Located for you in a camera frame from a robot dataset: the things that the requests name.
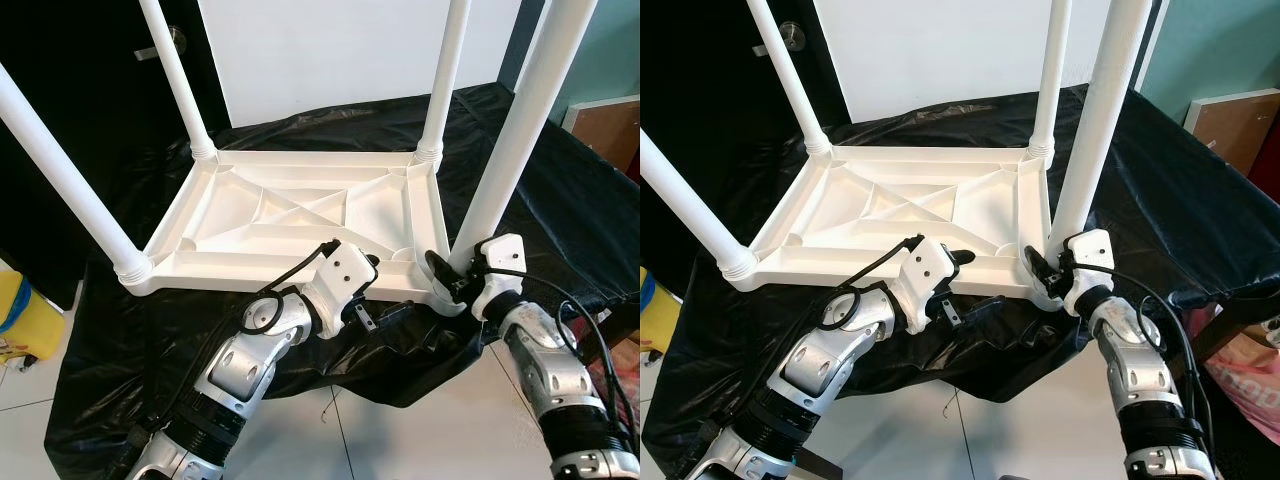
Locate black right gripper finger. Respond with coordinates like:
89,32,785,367
425,249,460,298
1023,244,1056,293

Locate white plastic table leg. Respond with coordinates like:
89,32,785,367
138,0,218,163
448,0,599,271
1028,0,1073,161
0,62,156,291
745,0,833,159
640,130,761,291
415,0,471,166
1048,0,1156,256

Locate black plastic table cover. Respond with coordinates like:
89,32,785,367
640,80,1280,476
45,82,641,479

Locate brown wooden table leg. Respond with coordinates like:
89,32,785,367
600,300,641,351
1190,295,1280,361
795,450,846,480

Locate pink plastic bag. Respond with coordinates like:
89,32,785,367
590,340,641,441
1190,315,1280,446

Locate yellow and blue package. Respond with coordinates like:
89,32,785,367
640,265,681,366
0,270,66,366

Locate white panel with cardboard face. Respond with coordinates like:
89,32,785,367
562,95,641,166
1183,90,1280,176

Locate black door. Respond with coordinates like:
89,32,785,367
0,0,231,311
640,0,851,261

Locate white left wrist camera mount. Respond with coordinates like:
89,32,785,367
300,240,379,336
885,237,956,334

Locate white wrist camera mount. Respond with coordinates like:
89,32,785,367
1062,230,1116,316
470,233,529,321
300,240,379,336
885,237,956,334

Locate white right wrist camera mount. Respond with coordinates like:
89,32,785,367
1062,230,1116,316
470,233,529,321

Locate silver door handle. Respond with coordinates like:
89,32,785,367
135,27,188,61
748,22,806,59

